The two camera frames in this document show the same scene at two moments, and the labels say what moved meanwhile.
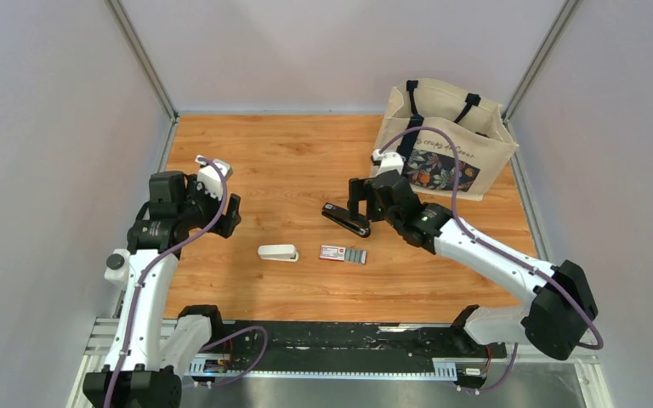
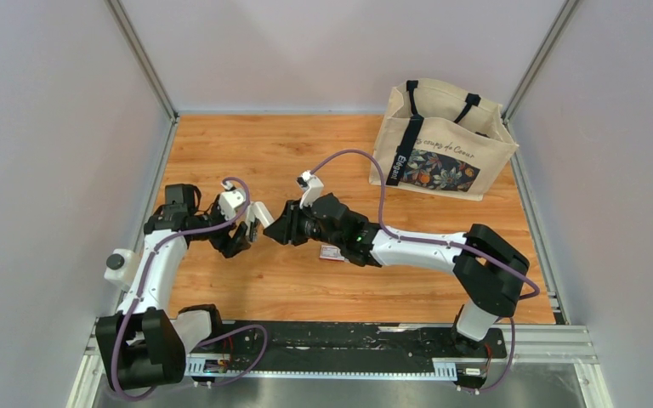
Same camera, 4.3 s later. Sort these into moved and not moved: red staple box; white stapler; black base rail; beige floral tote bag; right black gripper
Moved: white stapler; right black gripper
Not moved: red staple box; beige floral tote bag; black base rail
